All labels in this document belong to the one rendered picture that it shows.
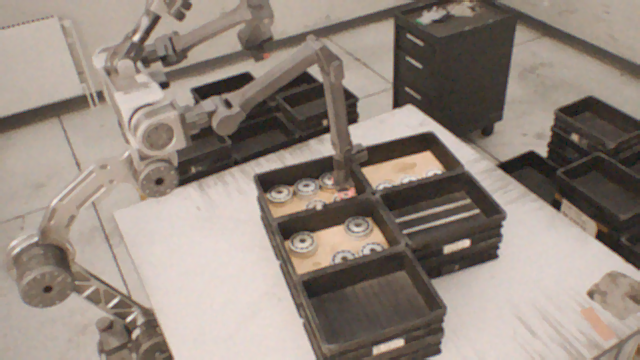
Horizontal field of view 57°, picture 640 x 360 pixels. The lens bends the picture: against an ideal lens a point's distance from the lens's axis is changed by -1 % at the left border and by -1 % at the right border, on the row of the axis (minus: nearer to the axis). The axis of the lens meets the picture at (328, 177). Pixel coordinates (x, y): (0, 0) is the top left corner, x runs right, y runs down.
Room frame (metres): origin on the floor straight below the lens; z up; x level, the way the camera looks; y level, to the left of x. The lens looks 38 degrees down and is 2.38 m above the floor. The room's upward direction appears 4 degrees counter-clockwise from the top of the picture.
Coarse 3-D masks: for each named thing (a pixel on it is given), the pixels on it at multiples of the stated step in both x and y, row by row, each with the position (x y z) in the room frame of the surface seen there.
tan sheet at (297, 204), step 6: (318, 180) 1.96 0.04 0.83; (294, 186) 1.93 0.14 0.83; (294, 192) 1.89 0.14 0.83; (354, 192) 1.87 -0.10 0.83; (294, 198) 1.85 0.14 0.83; (318, 198) 1.84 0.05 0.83; (324, 198) 1.84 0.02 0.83; (330, 198) 1.84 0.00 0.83; (294, 204) 1.82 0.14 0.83; (300, 204) 1.81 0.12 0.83; (276, 210) 1.79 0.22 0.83; (282, 210) 1.78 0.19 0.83; (288, 210) 1.78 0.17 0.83; (294, 210) 1.78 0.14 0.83
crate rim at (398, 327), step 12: (396, 252) 1.42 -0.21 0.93; (408, 252) 1.41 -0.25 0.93; (348, 264) 1.38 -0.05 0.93; (312, 276) 1.33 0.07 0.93; (300, 288) 1.28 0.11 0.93; (432, 288) 1.26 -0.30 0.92; (312, 312) 1.18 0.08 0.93; (432, 312) 1.15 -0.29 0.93; (444, 312) 1.15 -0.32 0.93; (312, 324) 1.15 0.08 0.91; (396, 324) 1.12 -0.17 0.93; (408, 324) 1.12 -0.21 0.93; (420, 324) 1.13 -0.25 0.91; (360, 336) 1.08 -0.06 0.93; (372, 336) 1.08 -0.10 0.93; (384, 336) 1.09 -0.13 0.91; (324, 348) 1.05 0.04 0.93; (336, 348) 1.05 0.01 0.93; (348, 348) 1.06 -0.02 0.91
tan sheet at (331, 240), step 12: (336, 228) 1.66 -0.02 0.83; (288, 240) 1.61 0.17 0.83; (324, 240) 1.60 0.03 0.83; (336, 240) 1.59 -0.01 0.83; (348, 240) 1.59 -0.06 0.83; (372, 240) 1.58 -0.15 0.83; (384, 240) 1.58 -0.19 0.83; (288, 252) 1.55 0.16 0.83; (324, 252) 1.54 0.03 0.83; (300, 264) 1.49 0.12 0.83; (312, 264) 1.48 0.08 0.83; (324, 264) 1.48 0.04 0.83
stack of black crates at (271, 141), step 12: (264, 120) 3.03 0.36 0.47; (276, 120) 3.06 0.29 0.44; (240, 132) 2.95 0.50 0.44; (252, 132) 2.99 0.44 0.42; (264, 132) 3.02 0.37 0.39; (276, 132) 3.02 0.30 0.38; (288, 132) 2.93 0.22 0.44; (240, 144) 2.92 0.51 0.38; (252, 144) 2.91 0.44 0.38; (264, 144) 2.90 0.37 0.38; (276, 144) 2.75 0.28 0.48; (288, 144) 2.79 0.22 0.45; (240, 156) 2.65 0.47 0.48; (252, 156) 2.69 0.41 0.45; (264, 156) 2.72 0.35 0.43
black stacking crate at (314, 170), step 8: (320, 160) 1.97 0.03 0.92; (328, 160) 1.98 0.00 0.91; (296, 168) 1.94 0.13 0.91; (304, 168) 1.95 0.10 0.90; (312, 168) 1.96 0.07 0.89; (320, 168) 1.97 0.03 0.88; (328, 168) 1.98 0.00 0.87; (264, 176) 1.90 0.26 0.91; (272, 176) 1.91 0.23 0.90; (280, 176) 1.92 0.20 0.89; (288, 176) 1.93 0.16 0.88; (296, 176) 1.94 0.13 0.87; (304, 176) 1.95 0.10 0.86; (312, 176) 1.96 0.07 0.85; (320, 176) 1.97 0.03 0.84; (352, 176) 1.90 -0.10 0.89; (264, 184) 1.90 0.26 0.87; (272, 184) 1.91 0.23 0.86; (280, 184) 1.92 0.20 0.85; (288, 184) 1.93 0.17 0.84; (360, 184) 1.82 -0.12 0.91; (264, 192) 1.90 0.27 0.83; (360, 192) 1.82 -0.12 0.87; (264, 208) 1.76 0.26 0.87; (272, 232) 1.66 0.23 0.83
